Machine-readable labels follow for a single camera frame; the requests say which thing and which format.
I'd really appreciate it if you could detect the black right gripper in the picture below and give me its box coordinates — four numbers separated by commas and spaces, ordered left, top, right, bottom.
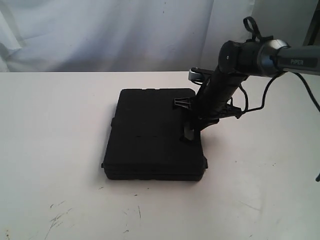
172, 96, 243, 143

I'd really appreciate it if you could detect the black plastic carrying case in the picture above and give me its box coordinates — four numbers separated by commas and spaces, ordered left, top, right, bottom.
101, 88, 208, 181

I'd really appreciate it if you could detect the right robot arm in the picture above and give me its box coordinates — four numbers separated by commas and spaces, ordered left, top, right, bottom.
173, 39, 320, 141

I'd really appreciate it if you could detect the white backdrop curtain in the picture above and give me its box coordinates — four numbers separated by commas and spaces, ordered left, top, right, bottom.
0, 0, 317, 72

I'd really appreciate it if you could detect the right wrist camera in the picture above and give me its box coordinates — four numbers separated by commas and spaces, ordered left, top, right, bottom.
188, 67, 213, 85

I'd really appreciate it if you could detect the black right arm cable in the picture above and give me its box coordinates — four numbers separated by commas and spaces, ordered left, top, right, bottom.
231, 16, 320, 182

